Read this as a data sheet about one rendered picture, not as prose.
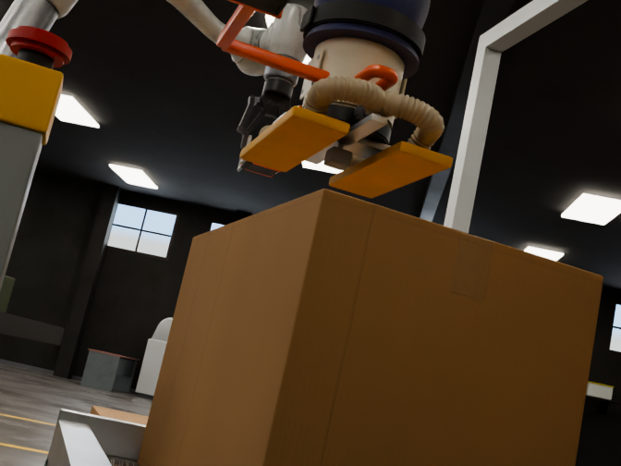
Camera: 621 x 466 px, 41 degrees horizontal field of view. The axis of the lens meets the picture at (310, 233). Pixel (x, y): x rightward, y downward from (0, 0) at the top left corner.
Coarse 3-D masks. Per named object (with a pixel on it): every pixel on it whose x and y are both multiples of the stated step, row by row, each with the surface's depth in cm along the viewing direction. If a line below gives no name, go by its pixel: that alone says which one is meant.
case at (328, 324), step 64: (320, 192) 93; (192, 256) 144; (256, 256) 109; (320, 256) 92; (384, 256) 95; (448, 256) 98; (512, 256) 101; (192, 320) 132; (256, 320) 102; (320, 320) 91; (384, 320) 94; (448, 320) 97; (512, 320) 101; (576, 320) 104; (192, 384) 121; (256, 384) 96; (320, 384) 91; (384, 384) 93; (448, 384) 96; (512, 384) 100; (576, 384) 103; (192, 448) 112; (256, 448) 90; (320, 448) 90; (384, 448) 93; (448, 448) 96; (512, 448) 99; (576, 448) 102
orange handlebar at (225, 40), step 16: (240, 16) 128; (224, 32) 136; (224, 48) 142; (240, 48) 142; (256, 48) 143; (272, 64) 144; (288, 64) 145; (304, 64) 146; (368, 80) 142; (384, 80) 142
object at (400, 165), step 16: (400, 144) 137; (368, 160) 150; (384, 160) 143; (400, 160) 142; (416, 160) 140; (432, 160) 139; (448, 160) 140; (336, 176) 164; (352, 176) 157; (368, 176) 155; (384, 176) 153; (400, 176) 151; (416, 176) 148; (352, 192) 170; (368, 192) 167; (384, 192) 164
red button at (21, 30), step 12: (12, 36) 89; (24, 36) 89; (36, 36) 89; (48, 36) 89; (12, 48) 91; (24, 48) 90; (36, 48) 89; (48, 48) 90; (60, 48) 90; (24, 60) 90; (36, 60) 90; (48, 60) 91; (60, 60) 92
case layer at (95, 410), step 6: (96, 408) 256; (102, 408) 261; (96, 414) 242; (102, 414) 236; (108, 414) 241; (114, 414) 246; (120, 414) 252; (126, 414) 256; (132, 414) 263; (138, 414) 268; (126, 420) 235; (132, 420) 240; (138, 420) 245; (144, 420) 251
